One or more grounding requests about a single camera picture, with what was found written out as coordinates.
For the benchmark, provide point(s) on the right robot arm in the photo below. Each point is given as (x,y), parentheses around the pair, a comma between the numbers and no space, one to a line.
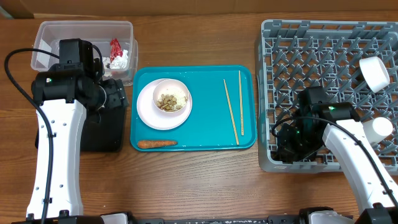
(337,126)

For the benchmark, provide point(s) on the red snack wrapper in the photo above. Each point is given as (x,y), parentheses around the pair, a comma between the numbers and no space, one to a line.
(116,50)

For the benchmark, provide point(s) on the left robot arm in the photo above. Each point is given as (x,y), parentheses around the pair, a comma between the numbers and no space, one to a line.
(56,186)

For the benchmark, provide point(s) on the white tissue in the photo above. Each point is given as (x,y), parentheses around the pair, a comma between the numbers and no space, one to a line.
(120,62)

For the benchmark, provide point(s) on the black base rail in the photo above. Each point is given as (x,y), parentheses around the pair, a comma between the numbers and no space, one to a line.
(325,216)

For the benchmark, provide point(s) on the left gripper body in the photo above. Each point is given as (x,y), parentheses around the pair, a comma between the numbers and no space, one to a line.
(115,96)

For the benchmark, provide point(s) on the teal serving tray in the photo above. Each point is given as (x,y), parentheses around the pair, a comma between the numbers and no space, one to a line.
(209,125)

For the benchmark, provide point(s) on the wooden chopstick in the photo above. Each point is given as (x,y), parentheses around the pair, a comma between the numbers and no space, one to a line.
(241,103)
(231,112)

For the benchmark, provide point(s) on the pink bowl with food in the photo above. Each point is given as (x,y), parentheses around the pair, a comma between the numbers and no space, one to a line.
(171,96)

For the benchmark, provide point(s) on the white bowl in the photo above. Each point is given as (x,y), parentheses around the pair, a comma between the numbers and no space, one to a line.
(375,73)

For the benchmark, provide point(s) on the orange carrot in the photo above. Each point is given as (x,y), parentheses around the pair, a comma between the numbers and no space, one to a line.
(150,144)

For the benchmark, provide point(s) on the white cup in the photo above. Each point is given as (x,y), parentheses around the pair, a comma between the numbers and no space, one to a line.
(377,129)

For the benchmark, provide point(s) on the grey dishwasher rack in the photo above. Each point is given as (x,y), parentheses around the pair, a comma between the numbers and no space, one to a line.
(292,55)

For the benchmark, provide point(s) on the clear plastic storage bin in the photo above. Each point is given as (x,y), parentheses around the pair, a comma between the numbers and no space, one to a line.
(99,33)

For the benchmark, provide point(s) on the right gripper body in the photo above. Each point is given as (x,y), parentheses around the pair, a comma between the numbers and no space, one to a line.
(300,144)

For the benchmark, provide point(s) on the black plastic tray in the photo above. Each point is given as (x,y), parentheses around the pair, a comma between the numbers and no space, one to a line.
(65,130)

